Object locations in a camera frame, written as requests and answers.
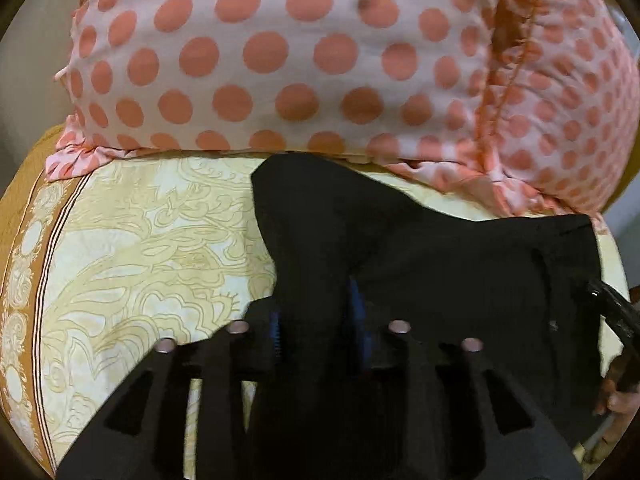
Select right polka dot pillow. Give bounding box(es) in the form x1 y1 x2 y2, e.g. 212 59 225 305
394 0 639 217

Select left polka dot pillow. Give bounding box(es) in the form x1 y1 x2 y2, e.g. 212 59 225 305
46 0 498 180

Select yellow patterned bed cover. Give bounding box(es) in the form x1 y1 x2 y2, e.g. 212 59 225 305
0 127 632 480

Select black pants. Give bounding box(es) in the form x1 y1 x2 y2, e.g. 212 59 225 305
250 155 601 479

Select polka dot pillow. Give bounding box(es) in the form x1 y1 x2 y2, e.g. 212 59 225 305
394 0 639 217
46 0 498 180

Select person's right hand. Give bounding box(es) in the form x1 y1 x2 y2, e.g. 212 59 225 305
596 379 639 416

